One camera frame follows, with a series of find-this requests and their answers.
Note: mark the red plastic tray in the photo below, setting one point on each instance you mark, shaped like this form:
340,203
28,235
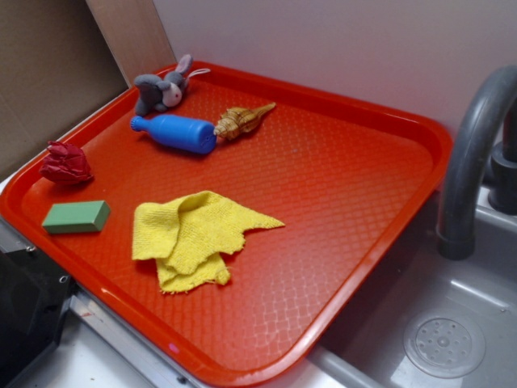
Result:
344,176

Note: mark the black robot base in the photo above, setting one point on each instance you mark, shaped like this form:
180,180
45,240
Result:
35,298

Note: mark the grey plush elephant toy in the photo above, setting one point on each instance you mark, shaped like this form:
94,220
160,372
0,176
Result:
158,94

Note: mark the grey curved faucet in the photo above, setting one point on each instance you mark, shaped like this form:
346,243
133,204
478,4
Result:
480,131

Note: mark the sink drain strainer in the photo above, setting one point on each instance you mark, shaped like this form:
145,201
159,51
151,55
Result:
444,344

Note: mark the yellow cloth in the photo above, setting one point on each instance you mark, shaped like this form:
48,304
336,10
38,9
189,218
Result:
186,238

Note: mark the crumpled red paper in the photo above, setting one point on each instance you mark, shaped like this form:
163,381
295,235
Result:
65,164

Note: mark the black faucet handle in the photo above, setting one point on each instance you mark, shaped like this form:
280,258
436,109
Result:
502,196

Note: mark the blue plastic bottle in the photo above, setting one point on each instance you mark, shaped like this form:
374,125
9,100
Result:
181,133

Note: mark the tan spiral seashell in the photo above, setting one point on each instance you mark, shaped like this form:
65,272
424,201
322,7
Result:
236,121

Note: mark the grey plastic sink basin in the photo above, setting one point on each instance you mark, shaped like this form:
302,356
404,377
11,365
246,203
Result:
364,345

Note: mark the brown cardboard panel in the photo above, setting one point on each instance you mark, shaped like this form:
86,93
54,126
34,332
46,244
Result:
63,60

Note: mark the green rectangular block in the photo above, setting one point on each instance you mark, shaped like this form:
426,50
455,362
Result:
77,217

